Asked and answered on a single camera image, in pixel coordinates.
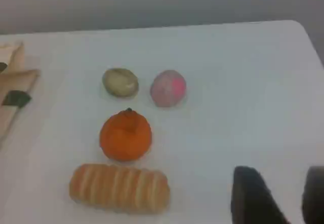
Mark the striped bread roll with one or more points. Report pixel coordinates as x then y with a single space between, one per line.
119 188

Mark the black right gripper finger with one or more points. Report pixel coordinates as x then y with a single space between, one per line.
253 201
315 198

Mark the pink peach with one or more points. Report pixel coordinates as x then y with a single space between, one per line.
167 88

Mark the orange fruit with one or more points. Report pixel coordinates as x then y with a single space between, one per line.
125 137

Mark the beige potato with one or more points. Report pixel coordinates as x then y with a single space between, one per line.
120 83

